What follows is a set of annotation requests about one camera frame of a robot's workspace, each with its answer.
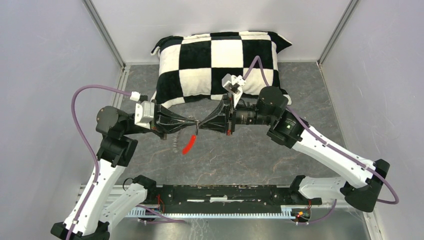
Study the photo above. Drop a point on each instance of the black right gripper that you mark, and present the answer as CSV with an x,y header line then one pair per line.
x,y
225,124

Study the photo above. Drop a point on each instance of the black white checkered pillow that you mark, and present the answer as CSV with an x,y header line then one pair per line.
x,y
192,67

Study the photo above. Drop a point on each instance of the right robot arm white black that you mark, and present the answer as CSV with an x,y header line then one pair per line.
x,y
359,180

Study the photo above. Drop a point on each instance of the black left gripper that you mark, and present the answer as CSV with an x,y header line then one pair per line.
x,y
164,122

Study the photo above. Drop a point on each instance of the metal key organizer red handle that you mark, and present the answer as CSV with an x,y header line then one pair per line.
x,y
184,149

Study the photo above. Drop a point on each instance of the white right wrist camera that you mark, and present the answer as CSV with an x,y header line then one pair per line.
x,y
234,85

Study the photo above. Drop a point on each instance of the white slotted cable duct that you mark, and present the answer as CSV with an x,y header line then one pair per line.
x,y
284,213

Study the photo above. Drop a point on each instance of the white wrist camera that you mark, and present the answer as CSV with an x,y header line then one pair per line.
x,y
144,110
234,85

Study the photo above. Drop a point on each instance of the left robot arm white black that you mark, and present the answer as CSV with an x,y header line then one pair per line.
x,y
92,218

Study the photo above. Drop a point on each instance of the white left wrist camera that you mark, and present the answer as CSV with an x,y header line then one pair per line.
x,y
144,110

